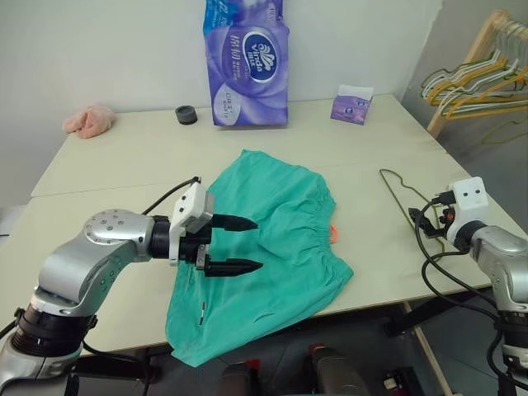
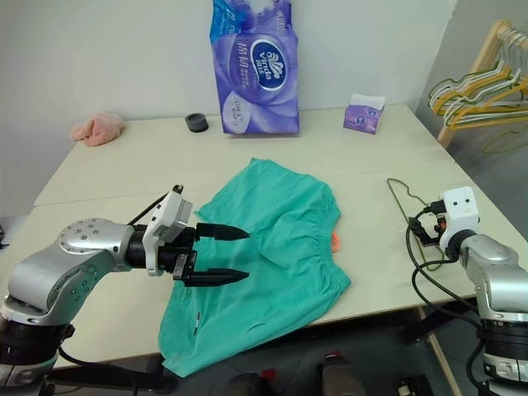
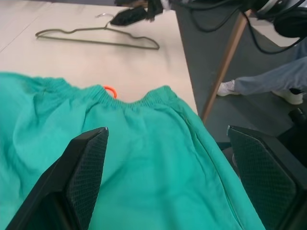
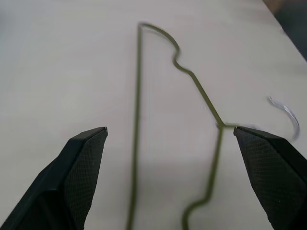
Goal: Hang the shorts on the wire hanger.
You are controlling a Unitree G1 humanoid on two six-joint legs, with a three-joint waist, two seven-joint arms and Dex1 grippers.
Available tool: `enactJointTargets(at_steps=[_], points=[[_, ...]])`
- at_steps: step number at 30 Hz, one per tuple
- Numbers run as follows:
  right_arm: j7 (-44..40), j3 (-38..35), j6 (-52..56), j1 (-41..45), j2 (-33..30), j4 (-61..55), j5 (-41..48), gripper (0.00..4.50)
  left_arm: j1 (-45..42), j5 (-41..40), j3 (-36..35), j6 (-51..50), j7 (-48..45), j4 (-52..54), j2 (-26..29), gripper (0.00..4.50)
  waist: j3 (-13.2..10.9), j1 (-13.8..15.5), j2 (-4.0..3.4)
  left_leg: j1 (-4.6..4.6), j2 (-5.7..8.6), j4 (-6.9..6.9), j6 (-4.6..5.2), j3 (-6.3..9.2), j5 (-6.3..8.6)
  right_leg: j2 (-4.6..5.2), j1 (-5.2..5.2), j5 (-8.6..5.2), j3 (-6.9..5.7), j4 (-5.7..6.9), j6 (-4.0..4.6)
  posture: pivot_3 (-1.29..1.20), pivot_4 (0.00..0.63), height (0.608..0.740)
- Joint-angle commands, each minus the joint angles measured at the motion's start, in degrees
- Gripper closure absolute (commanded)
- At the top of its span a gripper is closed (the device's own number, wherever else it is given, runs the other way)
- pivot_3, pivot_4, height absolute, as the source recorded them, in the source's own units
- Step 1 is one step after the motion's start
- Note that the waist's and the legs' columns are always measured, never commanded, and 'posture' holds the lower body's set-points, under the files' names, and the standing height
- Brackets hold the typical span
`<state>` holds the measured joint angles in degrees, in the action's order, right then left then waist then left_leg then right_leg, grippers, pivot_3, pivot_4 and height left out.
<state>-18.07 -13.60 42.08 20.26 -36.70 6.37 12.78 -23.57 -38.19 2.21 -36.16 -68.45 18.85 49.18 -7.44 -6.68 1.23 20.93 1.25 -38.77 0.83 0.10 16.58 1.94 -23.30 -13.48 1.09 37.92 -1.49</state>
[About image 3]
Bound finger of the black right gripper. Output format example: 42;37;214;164
110;6;147;26

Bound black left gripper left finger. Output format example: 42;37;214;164
4;126;109;230

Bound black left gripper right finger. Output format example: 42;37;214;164
226;125;307;230

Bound green elastic-waist shorts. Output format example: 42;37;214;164
0;71;266;230

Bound black chair caster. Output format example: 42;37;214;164
287;107;307;127

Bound white sneaker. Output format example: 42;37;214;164
272;88;304;105
216;80;242;97

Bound wooden table leg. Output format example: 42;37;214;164
201;9;253;122

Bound person's leg in blue jeans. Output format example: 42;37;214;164
234;43;307;96

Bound black bag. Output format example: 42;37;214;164
273;6;307;39

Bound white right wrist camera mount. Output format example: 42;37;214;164
161;0;174;11

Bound grey wire clothes hanger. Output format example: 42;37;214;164
35;13;161;51

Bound black cable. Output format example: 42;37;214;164
244;9;305;55
184;0;243;33

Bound orange ring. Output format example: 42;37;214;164
103;85;118;99

